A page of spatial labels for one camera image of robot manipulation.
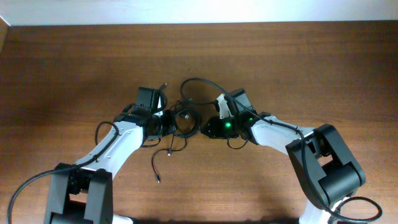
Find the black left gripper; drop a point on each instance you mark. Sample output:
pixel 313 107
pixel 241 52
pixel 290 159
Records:
pixel 171 125

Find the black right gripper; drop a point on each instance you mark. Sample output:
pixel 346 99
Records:
pixel 214 131

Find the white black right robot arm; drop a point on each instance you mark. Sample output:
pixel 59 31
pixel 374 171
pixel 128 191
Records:
pixel 327 170

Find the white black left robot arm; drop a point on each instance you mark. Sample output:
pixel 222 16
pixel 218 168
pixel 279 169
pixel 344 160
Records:
pixel 82 192

